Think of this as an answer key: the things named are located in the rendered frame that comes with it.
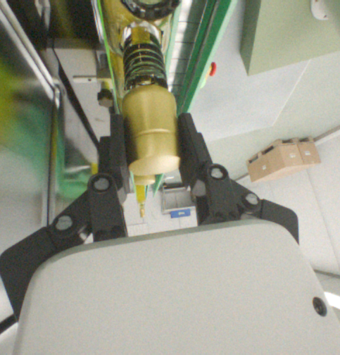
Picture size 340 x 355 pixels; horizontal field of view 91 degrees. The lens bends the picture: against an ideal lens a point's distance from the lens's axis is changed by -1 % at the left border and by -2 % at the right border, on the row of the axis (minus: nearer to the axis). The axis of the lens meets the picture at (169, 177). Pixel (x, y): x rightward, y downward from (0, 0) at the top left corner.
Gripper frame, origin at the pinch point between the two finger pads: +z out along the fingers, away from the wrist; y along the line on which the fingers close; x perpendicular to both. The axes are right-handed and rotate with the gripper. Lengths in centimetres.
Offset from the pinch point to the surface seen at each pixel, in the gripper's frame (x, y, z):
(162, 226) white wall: -564, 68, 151
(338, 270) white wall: -319, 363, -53
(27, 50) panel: -2.2, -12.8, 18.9
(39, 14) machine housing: -3.8, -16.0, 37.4
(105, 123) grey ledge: -33, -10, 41
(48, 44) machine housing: -6.9, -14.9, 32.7
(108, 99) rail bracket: -10.8, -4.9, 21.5
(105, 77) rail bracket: -9.1, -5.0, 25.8
